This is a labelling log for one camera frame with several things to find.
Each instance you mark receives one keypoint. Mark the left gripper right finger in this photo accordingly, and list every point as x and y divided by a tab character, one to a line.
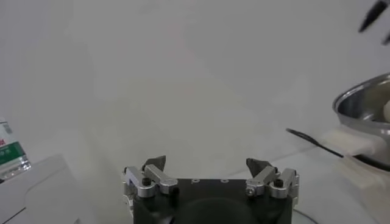
268	179

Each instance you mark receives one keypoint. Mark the white steamed baozi bun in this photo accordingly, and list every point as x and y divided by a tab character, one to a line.
387	111

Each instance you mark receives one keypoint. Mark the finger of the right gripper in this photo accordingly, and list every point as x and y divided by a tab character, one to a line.
387	39
373	15

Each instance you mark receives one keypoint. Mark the clear green-label water bottle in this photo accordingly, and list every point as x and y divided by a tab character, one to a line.
12	155

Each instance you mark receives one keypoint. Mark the white electric cooker base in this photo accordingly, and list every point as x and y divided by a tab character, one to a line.
353	141

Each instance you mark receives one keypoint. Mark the perforated stainless steel steamer basket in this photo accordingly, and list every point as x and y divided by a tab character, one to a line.
359	103

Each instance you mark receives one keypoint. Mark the white cabinet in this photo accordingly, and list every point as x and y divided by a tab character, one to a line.
45	198

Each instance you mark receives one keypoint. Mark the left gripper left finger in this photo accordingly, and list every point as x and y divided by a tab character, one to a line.
152	179

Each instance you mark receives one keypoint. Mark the round glass pot lid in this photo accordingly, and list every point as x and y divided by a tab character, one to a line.
350	201

